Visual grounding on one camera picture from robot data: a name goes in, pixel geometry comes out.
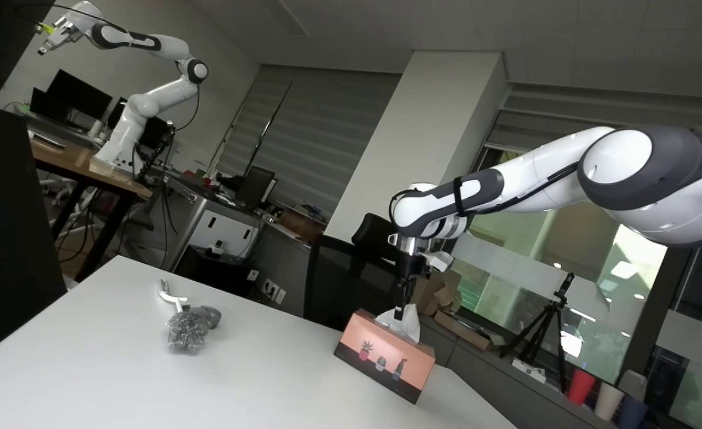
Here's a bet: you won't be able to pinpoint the red cup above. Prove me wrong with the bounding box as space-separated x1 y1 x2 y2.
567 368 597 406

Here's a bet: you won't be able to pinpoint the white tissue sheet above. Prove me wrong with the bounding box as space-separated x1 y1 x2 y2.
375 303 421 344

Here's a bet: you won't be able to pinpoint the white cup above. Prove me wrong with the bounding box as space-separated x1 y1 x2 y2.
594 381 625 422

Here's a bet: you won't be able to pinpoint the white cabinet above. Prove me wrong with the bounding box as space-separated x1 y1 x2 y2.
165 179 263 270

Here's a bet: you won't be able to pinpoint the blue cup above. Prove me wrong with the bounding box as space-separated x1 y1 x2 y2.
616 395 650 429

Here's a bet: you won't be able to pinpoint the orange tissue box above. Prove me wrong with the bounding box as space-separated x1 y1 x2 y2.
334 309 436 405

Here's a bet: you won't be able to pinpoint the small white box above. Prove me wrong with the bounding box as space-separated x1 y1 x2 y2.
511 359 548 384

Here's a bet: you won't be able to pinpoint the wall socket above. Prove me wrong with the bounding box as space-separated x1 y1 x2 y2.
261 279 288 305

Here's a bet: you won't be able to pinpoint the heap of cardboard boxes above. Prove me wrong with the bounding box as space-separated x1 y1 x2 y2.
411 268 507 352

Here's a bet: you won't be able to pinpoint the black office chair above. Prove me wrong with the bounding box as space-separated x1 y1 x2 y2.
303 213 406 332

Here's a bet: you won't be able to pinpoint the row of monitors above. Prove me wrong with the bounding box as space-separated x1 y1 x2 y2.
29 69 174 151

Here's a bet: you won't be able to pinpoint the grey window blinds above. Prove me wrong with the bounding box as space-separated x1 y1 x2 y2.
216 64 403 222

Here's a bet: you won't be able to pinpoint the black monitor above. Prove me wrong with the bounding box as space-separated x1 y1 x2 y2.
235 166 278 210

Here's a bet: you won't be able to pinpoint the camera on tripod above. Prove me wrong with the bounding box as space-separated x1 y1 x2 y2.
499 272 576 394

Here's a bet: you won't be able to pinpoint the wooden table black legs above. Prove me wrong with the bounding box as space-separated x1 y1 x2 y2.
29 137 154 282

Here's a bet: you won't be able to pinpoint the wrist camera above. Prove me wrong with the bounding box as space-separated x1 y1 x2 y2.
424 250 454 273

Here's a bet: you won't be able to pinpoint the steel wool scrubber white handle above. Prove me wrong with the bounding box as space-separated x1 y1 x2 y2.
159 278 213 356

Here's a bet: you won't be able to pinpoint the black partition panel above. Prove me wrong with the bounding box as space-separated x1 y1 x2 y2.
0 0 69 365

